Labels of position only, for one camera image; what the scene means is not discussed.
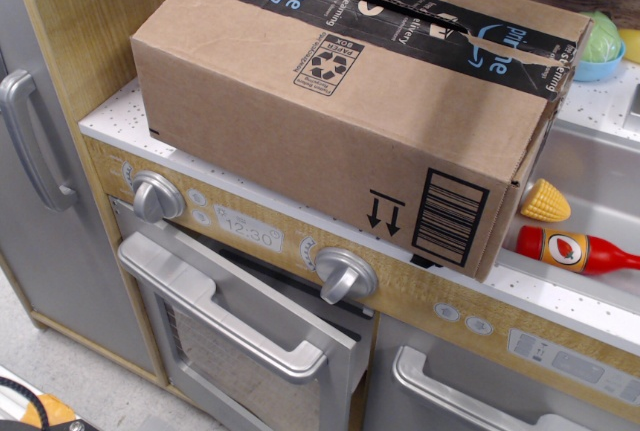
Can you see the black yellow object bottom left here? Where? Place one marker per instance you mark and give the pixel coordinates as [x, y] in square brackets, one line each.
[42, 411]

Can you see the right silver oven knob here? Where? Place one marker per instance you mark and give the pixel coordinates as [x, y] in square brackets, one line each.
[344, 275]

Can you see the left silver oven knob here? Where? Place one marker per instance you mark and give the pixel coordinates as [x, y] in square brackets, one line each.
[156, 198]

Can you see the yellow toy item far right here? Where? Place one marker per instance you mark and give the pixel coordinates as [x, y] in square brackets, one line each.
[631, 39]

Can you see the light blue toy bowl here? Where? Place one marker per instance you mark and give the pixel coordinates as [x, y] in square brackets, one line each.
[592, 71]

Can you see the yellow toy corn cob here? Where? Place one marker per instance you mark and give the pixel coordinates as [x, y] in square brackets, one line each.
[545, 203]

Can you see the silver oven knob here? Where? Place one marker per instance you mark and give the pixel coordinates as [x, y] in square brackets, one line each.
[344, 275]
[156, 198]

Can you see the grey toy oven door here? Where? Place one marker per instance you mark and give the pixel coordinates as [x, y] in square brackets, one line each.
[250, 344]

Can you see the grey toy fridge door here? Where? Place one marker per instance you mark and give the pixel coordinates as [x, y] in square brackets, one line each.
[54, 248]

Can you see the silver toy sink basin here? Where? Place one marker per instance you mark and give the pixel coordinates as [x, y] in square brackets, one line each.
[599, 175]

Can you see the green toy cabbage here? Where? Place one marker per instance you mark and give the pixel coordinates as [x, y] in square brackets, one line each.
[604, 43]

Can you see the red toy ketchup bottle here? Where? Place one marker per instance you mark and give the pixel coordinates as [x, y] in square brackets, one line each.
[574, 252]

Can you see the grey toy dishwasher door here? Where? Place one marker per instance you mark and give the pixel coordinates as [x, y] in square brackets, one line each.
[421, 382]

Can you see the brown cardboard shipping box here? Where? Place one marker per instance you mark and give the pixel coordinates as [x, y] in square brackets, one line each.
[416, 121]

